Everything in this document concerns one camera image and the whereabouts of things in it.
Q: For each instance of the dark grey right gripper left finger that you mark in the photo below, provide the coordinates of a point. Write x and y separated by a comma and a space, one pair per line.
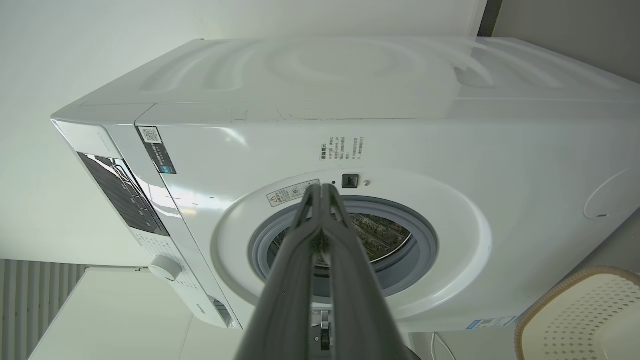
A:
282, 300

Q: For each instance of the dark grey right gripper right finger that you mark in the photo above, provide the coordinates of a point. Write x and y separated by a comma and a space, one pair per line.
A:
360, 300

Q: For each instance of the silver metal door hinge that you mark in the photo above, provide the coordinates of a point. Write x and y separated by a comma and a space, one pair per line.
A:
324, 330

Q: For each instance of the stainless steel washing machine drum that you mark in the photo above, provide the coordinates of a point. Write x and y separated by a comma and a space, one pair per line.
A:
385, 235

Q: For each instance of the cream perforated laundry basket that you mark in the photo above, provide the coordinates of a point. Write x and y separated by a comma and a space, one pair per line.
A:
585, 320

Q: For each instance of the grey rubber door gasket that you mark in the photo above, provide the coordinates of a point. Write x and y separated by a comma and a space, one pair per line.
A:
417, 250

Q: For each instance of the grey warning sticker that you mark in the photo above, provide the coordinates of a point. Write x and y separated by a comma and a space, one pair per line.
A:
290, 192

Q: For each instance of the black door latch socket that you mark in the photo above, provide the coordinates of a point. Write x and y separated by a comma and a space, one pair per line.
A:
350, 180

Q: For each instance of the round white control knob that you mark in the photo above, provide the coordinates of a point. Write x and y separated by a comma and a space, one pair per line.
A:
165, 267

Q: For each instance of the blue energy label sticker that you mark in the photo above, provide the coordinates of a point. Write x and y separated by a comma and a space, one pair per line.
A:
490, 322

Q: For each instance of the small text instruction label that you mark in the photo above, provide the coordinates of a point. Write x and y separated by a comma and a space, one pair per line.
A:
342, 148

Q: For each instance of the white flat panel board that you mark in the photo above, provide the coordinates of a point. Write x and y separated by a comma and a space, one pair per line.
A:
125, 320

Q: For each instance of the black glossy control panel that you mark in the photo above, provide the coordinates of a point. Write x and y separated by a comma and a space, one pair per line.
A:
125, 195

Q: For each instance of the dark QR code label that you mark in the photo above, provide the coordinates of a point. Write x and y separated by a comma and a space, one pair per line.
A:
156, 150

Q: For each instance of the white front-load washing machine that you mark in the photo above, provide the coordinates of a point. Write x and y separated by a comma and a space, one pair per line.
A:
500, 150

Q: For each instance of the round white filter cover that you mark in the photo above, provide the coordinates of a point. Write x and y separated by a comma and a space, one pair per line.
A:
615, 195

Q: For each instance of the grey ribbed wall panel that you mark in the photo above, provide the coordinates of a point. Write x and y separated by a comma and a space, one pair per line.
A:
30, 300

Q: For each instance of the dark wall baseboard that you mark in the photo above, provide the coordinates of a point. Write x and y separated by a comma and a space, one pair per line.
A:
489, 17

